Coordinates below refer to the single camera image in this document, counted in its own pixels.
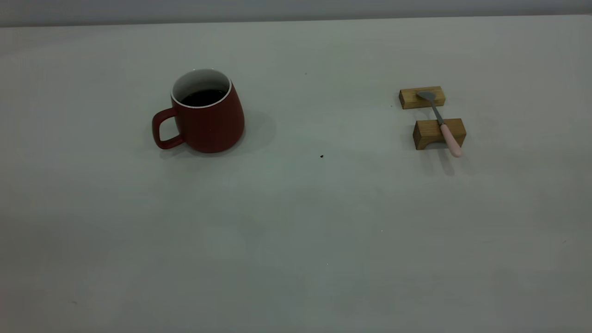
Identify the dark coffee liquid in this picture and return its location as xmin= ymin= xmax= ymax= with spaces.
xmin=180 ymin=89 xmax=227 ymax=107

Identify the pink handled metal spoon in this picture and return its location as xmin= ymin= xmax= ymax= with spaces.
xmin=417 ymin=91 xmax=463 ymax=158

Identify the arched wooden block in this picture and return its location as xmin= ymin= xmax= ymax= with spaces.
xmin=413 ymin=118 xmax=467 ymax=150

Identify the red ceramic mug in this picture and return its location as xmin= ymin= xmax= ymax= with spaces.
xmin=152 ymin=68 xmax=246 ymax=154

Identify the flat rectangular wooden block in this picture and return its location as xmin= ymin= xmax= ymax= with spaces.
xmin=399 ymin=86 xmax=446 ymax=110

